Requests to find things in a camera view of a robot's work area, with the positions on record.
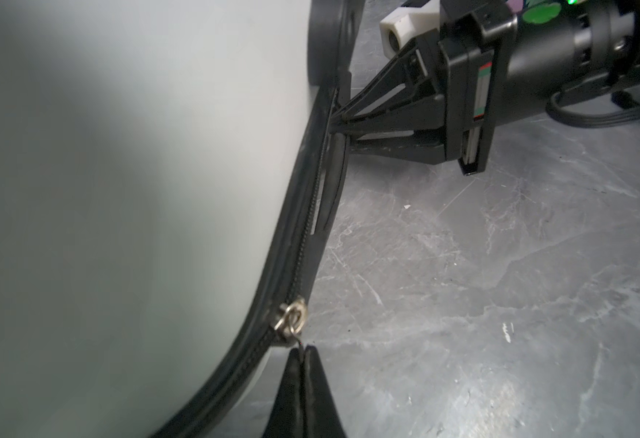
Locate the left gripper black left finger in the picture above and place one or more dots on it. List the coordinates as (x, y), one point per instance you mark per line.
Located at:
(287, 419)

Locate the white black suitcase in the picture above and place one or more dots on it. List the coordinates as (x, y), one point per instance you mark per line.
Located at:
(167, 183)

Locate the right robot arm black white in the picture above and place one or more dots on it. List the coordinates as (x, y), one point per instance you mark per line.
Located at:
(616, 66)

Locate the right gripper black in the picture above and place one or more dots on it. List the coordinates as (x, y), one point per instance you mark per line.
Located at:
(498, 66)

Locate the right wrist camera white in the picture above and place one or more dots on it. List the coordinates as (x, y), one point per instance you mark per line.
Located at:
(411, 19)

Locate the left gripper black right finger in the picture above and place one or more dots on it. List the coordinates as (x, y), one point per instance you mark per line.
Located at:
(320, 415)

